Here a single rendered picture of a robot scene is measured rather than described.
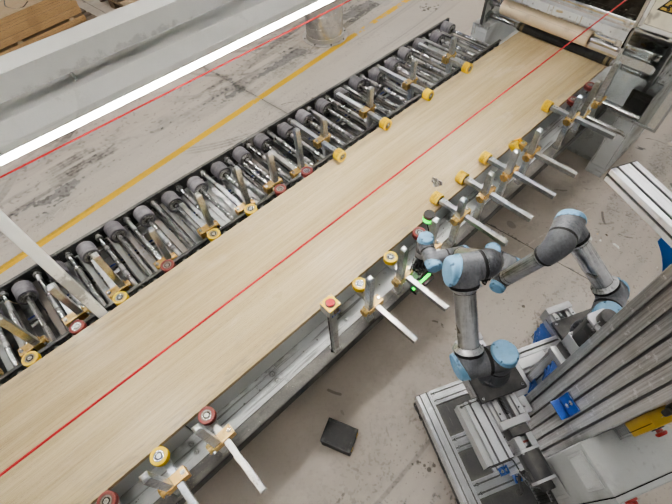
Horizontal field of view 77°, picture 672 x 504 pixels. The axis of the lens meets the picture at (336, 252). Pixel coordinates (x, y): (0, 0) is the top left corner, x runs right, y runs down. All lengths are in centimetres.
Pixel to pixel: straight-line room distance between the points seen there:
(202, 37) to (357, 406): 241
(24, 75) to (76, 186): 379
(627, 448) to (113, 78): 197
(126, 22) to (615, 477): 199
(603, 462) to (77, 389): 226
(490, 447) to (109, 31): 193
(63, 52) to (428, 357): 271
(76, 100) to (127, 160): 376
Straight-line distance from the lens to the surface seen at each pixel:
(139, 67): 118
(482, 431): 207
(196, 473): 236
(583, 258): 206
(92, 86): 116
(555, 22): 428
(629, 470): 195
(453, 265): 163
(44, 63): 113
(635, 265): 412
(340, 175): 286
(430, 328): 326
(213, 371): 225
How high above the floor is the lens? 292
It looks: 55 degrees down
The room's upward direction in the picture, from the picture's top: 4 degrees counter-clockwise
